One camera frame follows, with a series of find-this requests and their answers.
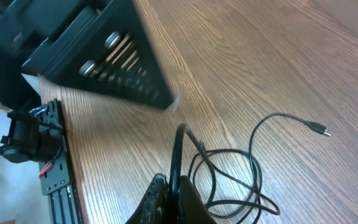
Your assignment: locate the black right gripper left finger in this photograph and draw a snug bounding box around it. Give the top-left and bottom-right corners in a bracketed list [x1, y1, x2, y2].
[126, 173, 168, 224]

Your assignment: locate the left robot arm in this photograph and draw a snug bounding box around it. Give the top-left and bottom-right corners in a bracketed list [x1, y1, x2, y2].
[0, 0, 173, 109]

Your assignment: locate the thick black USB cable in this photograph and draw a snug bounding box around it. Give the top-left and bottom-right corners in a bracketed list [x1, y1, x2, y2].
[168, 112, 333, 224]

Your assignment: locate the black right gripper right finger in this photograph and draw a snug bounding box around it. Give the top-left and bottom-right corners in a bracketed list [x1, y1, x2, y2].
[178, 175, 216, 224]

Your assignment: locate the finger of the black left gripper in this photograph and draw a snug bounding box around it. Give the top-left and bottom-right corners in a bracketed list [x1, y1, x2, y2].
[22, 1, 173, 109]

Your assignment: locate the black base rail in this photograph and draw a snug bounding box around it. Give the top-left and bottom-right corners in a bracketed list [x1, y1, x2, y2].
[0, 98, 85, 224]

